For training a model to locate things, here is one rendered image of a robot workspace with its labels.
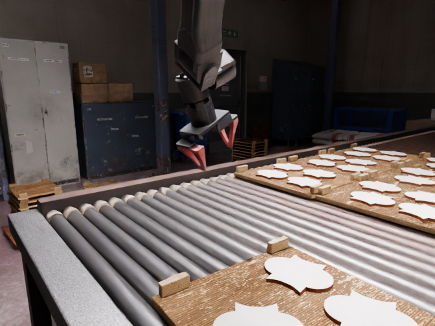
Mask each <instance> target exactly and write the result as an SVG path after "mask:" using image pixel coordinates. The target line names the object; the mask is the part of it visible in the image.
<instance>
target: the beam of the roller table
mask: <svg viewBox="0 0 435 326"><path fill-rule="evenodd" d="M8 224H9V229H10V233H11V234H12V237H13V238H14V241H15V242H16V244H17V247H18V248H19V251H20V252H21V255H22V256H23V259H24V261H25V263H26V265H27V267H28V269H29V271H30V273H31V275H32V277H33V279H34V281H35V283H36V285H37V287H38V289H39V291H40V293H41V295H42V297H43V299H44V301H45V303H46V305H47V307H48V309H49V311H50V313H51V315H52V317H53V319H54V321H55V323H56V325H57V326H133V325H132V323H131V322H130V321H129V320H128V319H127V318H126V316H125V315H124V314H123V312H122V311H121V310H120V309H119V308H118V307H117V305H116V304H115V303H114V301H113V300H112V299H111V298H110V297H109V296H108V294H107V293H106V292H105V290H104V289H103V288H102V287H101V286H100V285H99V283H98V282H97V281H96V279H95V278H94V277H93V276H92V275H91V274H90V272H89V271H88V270H87V269H86V267H84V265H83V264H82V263H81V261H80V260H79V259H78V258H77V257H76V256H75V254H74V253H73V252H72V250H71V249H70V248H69V247H68V246H67V245H66V243H65V242H64V241H63V239H62V238H61V237H60V236H59V235H58V234H57V232H56V231H55V230H54V228H53V227H52V226H51V225H50V224H49V223H48V221H47V220H46V219H45V218H44V216H42V214H41V213H40V212H39V210H38V209H33V210H28V211H24V212H18V213H12V214H9V215H8Z"/></svg>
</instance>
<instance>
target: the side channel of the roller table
mask: <svg viewBox="0 0 435 326"><path fill-rule="evenodd" d="M432 130H435V125H430V126H426V127H419V128H415V129H408V130H404V131H398V132H394V133H387V134H383V135H377V136H370V137H366V138H360V139H355V140H349V141H345V142H338V143H334V144H328V145H323V146H317V147H311V148H306V149H300V150H296V151H289V152H285V153H279V154H275V155H268V156H264V157H258V158H251V159H247V160H240V161H236V162H229V163H226V164H219V165H215V166H209V167H206V171H202V170H200V169H199V168H198V169H191V170H187V171H180V172H177V173H170V174H166V175H159V176H156V177H149V178H145V179H138V180H132V181H127V182H121V183H117V184H110V185H107V186H100V187H95V188H89V189H85V190H78V191H72V192H68V193H61V194H57V195H51V196H47V197H40V198H37V199H36V200H37V206H38V210H39V212H40V213H41V214H42V216H44V218H45V216H46V214H47V213H48V212H49V211H51V210H56V211H58V212H60V213H62V212H63V210H64V209H65V208H66V207H69V206H71V207H73V208H76V209H77V210H78V209H79V207H80V205H81V204H84V203H87V204H90V205H92V206H93V205H94V203H95V202H96V201H106V202H108V200H109V199H110V198H112V197H116V198H119V199H121V198H122V197H123V196H124V195H132V196H134V195H135V194H136V193H137V192H142V193H147V191H148V190H157V191H158V190H159V188H161V187H165V188H169V187H170V186H171V185H178V186H180V184H181V183H183V182H185V183H190V182H191V181H193V180H194V181H200V180H201V179H209V178H210V177H218V175H226V174H227V173H234V172H236V167H237V166H242V165H248V169H251V168H253V169H254V168H257V167H264V166H270V165H271V164H276V159H278V158H286V162H288V161H289V160H288V158H289V157H291V156H295V155H297V156H298V159H300V158H305V157H310V156H311V155H312V156H315V155H318V151H320V150H323V149H325V150H326V152H328V149H330V148H335V151H338V150H342V149H346V148H350V146H351V144H354V143H356V144H357V146H362V145H365V144H371V143H375V142H380V141H384V140H390V139H393V138H398V137H401V136H402V137H403V136H408V135H413V134H414V135H415V134H417V133H423V132H426V131H432Z"/></svg>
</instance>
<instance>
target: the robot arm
mask: <svg viewBox="0 0 435 326"><path fill-rule="evenodd" d="M224 4H225V0H182V3H181V23H180V27H179V30H178V32H177V40H175V41H174V58H175V64H176V65H177V67H178V68H179V69H180V70H181V71H182V73H180V74H179V75H178V76H176V79H175V81H176V84H177V86H178V89H179V92H180V94H181V97H182V99H183V102H184V106H185V108H186V111H187V113H188V116H189V119H190V121H191V122H190V123H189V124H187V125H186V126H184V127H183V128H182V129H181V130H179V132H180V135H181V138H182V139H180V141H178V142H177V143H176V146H177V148H178V149H179V150H180V151H181V152H183V153H184V154H185V155H186V156H187V157H189V158H190V159H191V160H192V161H193V162H194V163H195V164H196V165H197V166H198V168H199V169H200V170H202V171H206V160H205V148H204V146H200V145H197V144H196V143H195V142H193V141H190V140H191V139H193V138H195V139H197V140H202V139H203V136H204V135H206V134H207V133H208V132H209V131H210V130H212V132H216V133H219V134H220V135H221V137H222V139H223V141H224V143H225V144H226V145H227V147H232V145H233V141H234V135H235V132H236V128H237V124H238V116H237V115H236V114H230V113H229V111H226V110H219V109H214V106H213V103H212V100H211V97H210V94H209V91H208V90H211V91H213V90H214V89H217V88H218V87H220V86H222V85H223V84H225V83H227V82H229V81H230V80H232V79H233V78H235V76H236V66H235V63H236V60H235V59H234V58H233V57H232V56H231V55H230V54H229V53H228V52H227V51H226V50H225V49H221V46H222V42H223V36H222V33H221V25H222V17H223V9H224ZM226 126H229V127H230V133H229V140H228V138H227V136H226V134H225V130H224V128H225V127H226ZM194 154H195V155H196V156H197V157H198V159H199V160H198V159H197V158H196V157H195V155H194Z"/></svg>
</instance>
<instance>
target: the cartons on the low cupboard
mask: <svg viewBox="0 0 435 326"><path fill-rule="evenodd" d="M73 67H74V81H75V89H76V93H75V97H76V102H77V103H106V102H132V101H133V86H132V84H130V83H127V84H117V83H107V77H106V66H105V64H104V63H86V62H78V63H73Z"/></svg>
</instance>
